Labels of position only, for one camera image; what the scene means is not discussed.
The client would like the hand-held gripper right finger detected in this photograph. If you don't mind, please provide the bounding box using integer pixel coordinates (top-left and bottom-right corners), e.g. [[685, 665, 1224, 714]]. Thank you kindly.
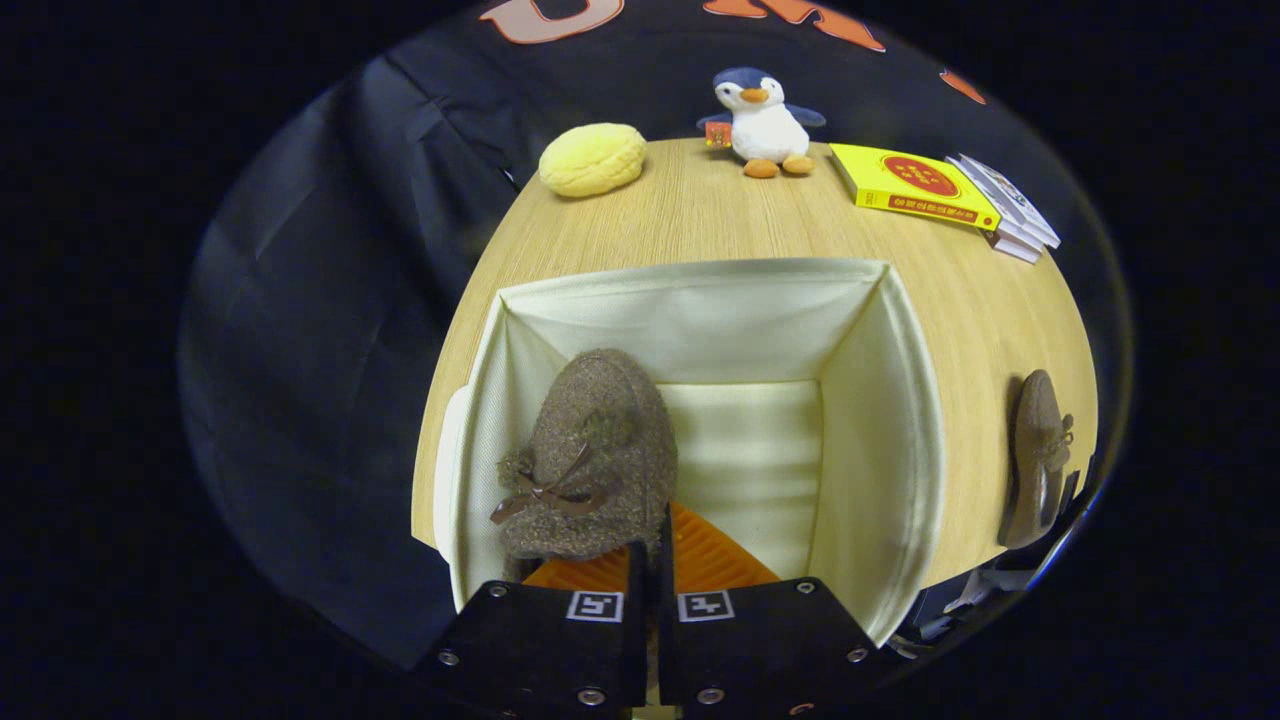
[[655, 500, 886, 720]]

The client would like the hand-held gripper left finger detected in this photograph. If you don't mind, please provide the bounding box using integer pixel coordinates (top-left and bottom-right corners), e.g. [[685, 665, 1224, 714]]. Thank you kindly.
[[415, 540, 649, 720]]

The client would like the brown fuzzy shoe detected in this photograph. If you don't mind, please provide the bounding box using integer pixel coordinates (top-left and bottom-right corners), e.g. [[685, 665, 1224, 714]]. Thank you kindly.
[[997, 369, 1076, 550], [488, 348, 679, 583]]

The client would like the cream fabric storage box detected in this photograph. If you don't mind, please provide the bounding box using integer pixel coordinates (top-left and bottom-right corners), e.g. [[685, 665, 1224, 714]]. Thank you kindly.
[[432, 257, 946, 649]]

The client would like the yellow bun plush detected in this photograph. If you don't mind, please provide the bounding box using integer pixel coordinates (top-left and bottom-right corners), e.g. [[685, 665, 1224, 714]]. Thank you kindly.
[[538, 122, 648, 199]]

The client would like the yellow book with red circle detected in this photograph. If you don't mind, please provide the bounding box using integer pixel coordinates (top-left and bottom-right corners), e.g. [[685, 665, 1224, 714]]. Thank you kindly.
[[829, 143, 1002, 232]]

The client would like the penguin plush toy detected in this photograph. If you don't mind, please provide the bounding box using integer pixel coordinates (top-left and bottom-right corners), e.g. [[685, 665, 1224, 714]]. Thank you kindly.
[[697, 67, 829, 180]]

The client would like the white picture-cover book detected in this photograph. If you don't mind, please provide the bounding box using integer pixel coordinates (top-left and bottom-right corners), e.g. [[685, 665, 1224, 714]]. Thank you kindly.
[[958, 153, 1062, 249]]

